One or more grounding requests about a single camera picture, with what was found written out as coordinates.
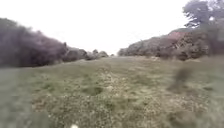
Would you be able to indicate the green grass field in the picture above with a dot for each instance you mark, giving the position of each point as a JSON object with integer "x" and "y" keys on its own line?
{"x": 110, "y": 90}

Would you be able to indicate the robot's own part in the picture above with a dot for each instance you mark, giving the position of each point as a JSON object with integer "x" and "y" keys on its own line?
{"x": 74, "y": 126}

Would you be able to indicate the bushes with tall tree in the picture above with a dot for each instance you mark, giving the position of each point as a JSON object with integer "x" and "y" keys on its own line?
{"x": 186, "y": 43}

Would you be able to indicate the row of dark bushes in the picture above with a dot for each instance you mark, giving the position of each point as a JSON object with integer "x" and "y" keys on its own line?
{"x": 30, "y": 50}

